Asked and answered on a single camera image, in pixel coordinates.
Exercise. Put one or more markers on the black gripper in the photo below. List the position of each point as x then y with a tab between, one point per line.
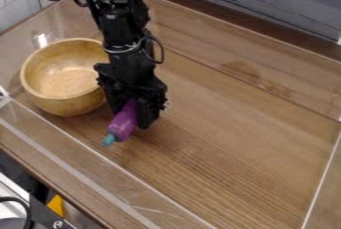
127	78

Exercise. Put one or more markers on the purple toy eggplant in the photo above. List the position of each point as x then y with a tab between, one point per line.
123	124

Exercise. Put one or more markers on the brown wooden bowl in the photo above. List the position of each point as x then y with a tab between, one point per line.
59	79

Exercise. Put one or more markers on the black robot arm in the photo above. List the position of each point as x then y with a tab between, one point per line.
135	51

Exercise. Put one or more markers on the yellow black device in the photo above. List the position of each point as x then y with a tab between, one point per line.
52	213

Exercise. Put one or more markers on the clear acrylic tray wall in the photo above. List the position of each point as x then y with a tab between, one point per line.
113	197

